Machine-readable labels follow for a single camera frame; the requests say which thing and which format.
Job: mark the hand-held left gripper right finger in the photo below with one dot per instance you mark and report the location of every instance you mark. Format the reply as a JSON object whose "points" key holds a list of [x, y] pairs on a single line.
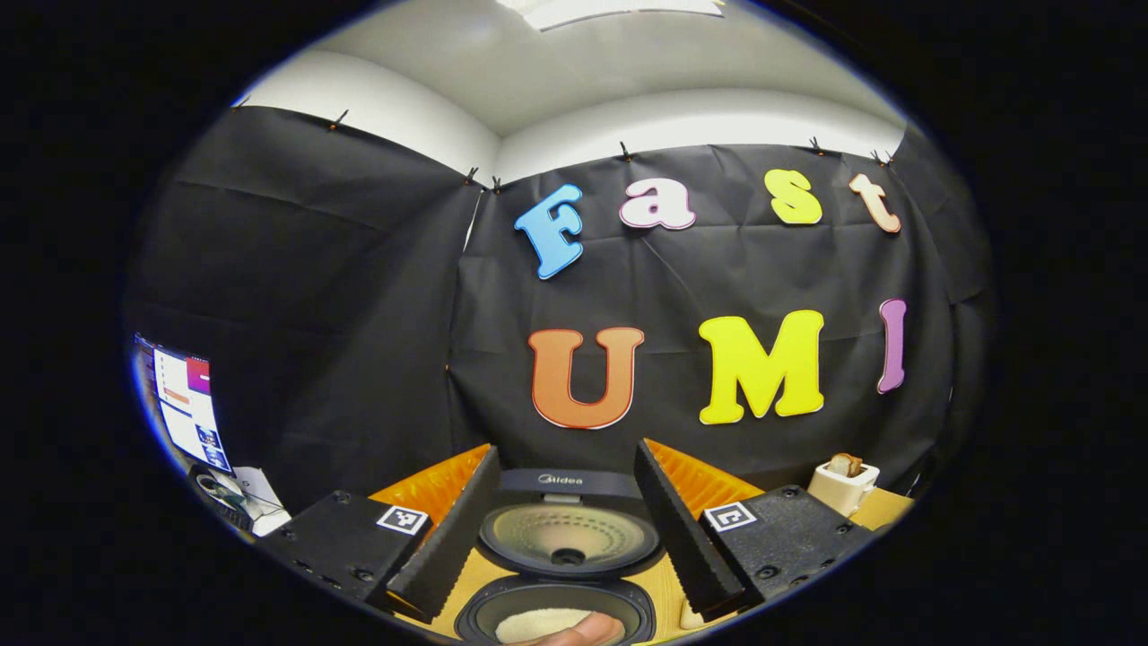
{"points": [[682, 538]]}

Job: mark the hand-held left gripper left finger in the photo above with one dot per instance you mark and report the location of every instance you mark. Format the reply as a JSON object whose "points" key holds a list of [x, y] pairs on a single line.
{"points": [[457, 538]]}

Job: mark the silver black rice cooker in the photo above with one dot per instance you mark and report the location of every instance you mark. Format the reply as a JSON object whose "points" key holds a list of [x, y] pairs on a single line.
{"points": [[565, 538]]}

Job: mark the white toaster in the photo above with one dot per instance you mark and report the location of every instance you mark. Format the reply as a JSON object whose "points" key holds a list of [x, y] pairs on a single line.
{"points": [[839, 493]]}

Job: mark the toast slice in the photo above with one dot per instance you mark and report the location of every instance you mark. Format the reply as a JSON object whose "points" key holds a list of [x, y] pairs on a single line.
{"points": [[845, 465]]}

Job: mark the white paper sheet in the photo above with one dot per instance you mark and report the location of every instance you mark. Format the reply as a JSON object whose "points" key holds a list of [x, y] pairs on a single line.
{"points": [[262, 502]]}

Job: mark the computer monitor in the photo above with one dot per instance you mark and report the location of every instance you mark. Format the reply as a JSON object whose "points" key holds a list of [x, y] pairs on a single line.
{"points": [[188, 408]]}

